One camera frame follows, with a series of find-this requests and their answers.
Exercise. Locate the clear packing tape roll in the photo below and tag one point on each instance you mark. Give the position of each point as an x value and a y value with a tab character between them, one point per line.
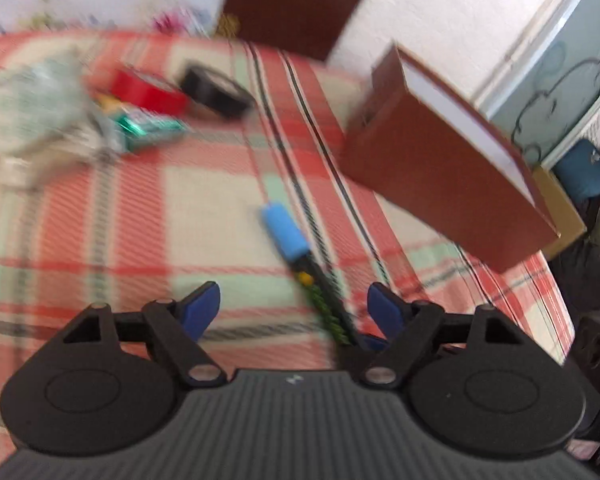
49	123

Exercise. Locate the green snack packet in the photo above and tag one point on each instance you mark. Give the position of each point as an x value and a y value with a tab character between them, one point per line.
128	128

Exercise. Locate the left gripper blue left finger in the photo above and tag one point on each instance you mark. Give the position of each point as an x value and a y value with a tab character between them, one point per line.
197	310

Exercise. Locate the red electrical tape roll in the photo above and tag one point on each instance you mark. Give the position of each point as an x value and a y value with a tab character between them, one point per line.
148	91

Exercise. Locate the tan cardboard carton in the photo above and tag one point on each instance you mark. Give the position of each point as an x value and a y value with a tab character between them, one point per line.
564	215

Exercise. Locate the blue handled tool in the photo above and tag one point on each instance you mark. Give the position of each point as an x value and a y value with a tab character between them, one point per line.
297	253

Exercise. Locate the brown cardboard storage box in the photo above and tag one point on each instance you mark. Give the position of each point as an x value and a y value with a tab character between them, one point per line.
420	145

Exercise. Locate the black electrical tape roll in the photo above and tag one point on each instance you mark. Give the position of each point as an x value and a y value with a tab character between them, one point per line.
214	90

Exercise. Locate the red plaid bed blanket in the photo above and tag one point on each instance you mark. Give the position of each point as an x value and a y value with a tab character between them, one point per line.
165	220

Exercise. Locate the light blue painted door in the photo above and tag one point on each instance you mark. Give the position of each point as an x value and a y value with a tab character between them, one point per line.
550	81

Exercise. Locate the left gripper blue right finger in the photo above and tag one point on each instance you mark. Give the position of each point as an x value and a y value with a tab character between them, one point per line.
389	312

